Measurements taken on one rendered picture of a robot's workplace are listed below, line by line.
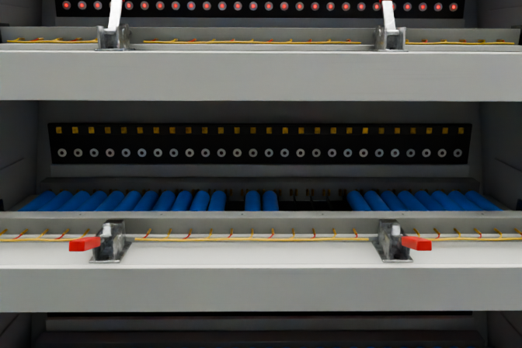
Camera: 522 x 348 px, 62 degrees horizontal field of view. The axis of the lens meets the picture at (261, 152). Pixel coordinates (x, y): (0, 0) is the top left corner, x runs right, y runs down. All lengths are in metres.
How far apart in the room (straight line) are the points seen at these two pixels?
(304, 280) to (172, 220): 0.14
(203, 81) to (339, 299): 0.24
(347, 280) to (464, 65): 0.23
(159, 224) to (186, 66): 0.16
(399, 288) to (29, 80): 0.39
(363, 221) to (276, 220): 0.09
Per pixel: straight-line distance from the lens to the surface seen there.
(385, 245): 0.43
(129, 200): 0.52
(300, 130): 0.56
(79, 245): 0.37
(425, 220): 0.47
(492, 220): 0.50
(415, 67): 0.44
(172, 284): 0.41
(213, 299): 0.42
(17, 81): 0.47
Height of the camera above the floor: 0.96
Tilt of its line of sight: 4 degrees up
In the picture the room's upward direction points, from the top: straight up
